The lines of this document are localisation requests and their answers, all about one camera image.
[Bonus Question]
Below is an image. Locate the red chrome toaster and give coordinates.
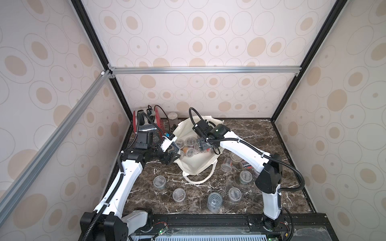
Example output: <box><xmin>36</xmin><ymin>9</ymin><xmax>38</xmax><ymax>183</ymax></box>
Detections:
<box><xmin>133</xmin><ymin>104</ymin><xmax>166</xmax><ymax>149</ymax></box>

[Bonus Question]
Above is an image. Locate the cream canvas tote bag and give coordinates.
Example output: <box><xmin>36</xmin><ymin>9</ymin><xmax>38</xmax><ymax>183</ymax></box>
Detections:
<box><xmin>173</xmin><ymin>118</ymin><xmax>224</xmax><ymax>185</ymax></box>

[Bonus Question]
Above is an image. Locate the left diagonal aluminium bar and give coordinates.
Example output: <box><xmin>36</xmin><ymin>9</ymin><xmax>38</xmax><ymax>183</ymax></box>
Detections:
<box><xmin>1</xmin><ymin>70</ymin><xmax>112</xmax><ymax>226</ymax></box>

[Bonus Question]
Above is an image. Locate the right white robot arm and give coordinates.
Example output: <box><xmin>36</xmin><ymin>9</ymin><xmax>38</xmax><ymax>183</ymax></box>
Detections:
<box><xmin>193</xmin><ymin>120</ymin><xmax>305</xmax><ymax>231</ymax></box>

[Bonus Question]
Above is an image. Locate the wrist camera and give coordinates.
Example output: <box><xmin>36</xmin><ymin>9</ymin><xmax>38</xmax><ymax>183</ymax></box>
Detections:
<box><xmin>193</xmin><ymin>120</ymin><xmax>213</xmax><ymax>139</ymax></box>
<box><xmin>160</xmin><ymin>133</ymin><xmax>178</xmax><ymax>152</ymax></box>

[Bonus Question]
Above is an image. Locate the clear lid seed jar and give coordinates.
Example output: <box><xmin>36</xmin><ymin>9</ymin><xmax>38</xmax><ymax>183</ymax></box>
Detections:
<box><xmin>175</xmin><ymin>139</ymin><xmax>185</xmax><ymax>149</ymax></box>

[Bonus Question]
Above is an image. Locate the glass spice shaker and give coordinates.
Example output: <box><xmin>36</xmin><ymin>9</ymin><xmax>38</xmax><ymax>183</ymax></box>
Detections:
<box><xmin>167</xmin><ymin>112</ymin><xmax>179</xmax><ymax>127</ymax></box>

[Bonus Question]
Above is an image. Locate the horizontal aluminium frame bar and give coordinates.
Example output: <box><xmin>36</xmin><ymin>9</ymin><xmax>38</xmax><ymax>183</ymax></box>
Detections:
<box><xmin>111</xmin><ymin>66</ymin><xmax>302</xmax><ymax>75</ymax></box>

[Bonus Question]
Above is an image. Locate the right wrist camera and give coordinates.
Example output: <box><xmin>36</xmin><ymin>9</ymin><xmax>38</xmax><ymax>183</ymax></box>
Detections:
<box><xmin>193</xmin><ymin>120</ymin><xmax>213</xmax><ymax>139</ymax></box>

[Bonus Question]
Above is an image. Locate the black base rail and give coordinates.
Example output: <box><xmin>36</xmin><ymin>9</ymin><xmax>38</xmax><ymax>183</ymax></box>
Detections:
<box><xmin>78</xmin><ymin>213</ymin><xmax>338</xmax><ymax>241</ymax></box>

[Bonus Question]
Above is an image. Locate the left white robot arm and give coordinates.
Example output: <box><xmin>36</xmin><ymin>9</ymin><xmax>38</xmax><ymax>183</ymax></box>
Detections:
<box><xmin>79</xmin><ymin>148</ymin><xmax>181</xmax><ymax>241</ymax></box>

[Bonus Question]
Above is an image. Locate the seed jar in bag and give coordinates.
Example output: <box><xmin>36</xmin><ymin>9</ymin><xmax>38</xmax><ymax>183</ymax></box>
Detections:
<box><xmin>185</xmin><ymin>137</ymin><xmax>197</xmax><ymax>147</ymax></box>
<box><xmin>184</xmin><ymin>148</ymin><xmax>196</xmax><ymax>158</ymax></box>

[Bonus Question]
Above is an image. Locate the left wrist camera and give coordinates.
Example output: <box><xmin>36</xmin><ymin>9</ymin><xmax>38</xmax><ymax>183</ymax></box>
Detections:
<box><xmin>160</xmin><ymin>133</ymin><xmax>178</xmax><ymax>152</ymax></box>

